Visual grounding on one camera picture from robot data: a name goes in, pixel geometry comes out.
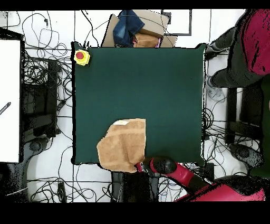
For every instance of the person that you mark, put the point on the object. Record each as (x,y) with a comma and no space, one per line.
(253,52)

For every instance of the yellow emergency stop button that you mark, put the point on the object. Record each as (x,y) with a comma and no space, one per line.
(84,61)

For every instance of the thin black rectangular frame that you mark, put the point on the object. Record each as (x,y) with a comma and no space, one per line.
(179,34)

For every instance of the black power strip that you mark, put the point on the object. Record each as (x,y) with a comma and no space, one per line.
(208,171)

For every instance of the blue denim jeans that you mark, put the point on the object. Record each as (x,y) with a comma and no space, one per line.
(126,27)

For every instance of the brown cardboard box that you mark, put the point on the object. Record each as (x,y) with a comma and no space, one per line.
(154,23)

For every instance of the black floor stand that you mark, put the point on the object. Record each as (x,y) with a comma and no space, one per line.
(52,95)
(232,109)

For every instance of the black floor base foot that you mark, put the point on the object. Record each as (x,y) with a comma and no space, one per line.
(34,145)
(246,154)

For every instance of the tan terry towel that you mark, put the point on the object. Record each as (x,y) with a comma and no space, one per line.
(122,145)

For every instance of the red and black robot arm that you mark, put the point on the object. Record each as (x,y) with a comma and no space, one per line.
(183,173)

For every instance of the striped black rod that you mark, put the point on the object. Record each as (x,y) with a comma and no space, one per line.
(5,108)

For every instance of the dark green table cloth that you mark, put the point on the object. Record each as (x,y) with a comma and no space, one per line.
(147,84)

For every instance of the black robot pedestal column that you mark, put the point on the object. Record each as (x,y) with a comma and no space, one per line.
(132,188)

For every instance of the orange folded cloth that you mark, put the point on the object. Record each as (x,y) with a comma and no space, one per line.
(145,41)

